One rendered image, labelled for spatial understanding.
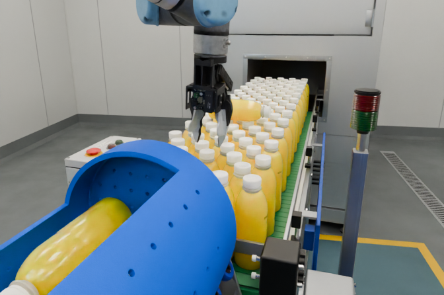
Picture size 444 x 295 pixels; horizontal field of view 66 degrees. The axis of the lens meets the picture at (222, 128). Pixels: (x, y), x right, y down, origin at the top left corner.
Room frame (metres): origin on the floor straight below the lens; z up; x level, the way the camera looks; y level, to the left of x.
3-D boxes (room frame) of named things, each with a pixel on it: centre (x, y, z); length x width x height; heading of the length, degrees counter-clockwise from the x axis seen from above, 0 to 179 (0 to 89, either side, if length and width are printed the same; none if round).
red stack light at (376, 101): (0.85, -0.36, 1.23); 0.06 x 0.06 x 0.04
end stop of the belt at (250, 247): (0.66, 0.07, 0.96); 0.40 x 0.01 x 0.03; 73
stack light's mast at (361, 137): (0.85, -0.36, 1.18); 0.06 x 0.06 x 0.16
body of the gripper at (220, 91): (0.75, 0.03, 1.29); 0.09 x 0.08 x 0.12; 163
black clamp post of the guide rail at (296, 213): (0.73, -0.18, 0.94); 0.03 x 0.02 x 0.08; 163
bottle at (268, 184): (0.78, -0.10, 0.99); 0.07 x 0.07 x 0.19
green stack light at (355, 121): (0.85, -0.36, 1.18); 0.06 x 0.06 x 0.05
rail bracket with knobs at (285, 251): (0.57, -0.11, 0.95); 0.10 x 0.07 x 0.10; 73
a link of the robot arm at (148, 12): (0.68, 0.09, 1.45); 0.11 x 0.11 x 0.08; 34
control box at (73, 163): (0.87, 0.31, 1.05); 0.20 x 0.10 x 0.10; 163
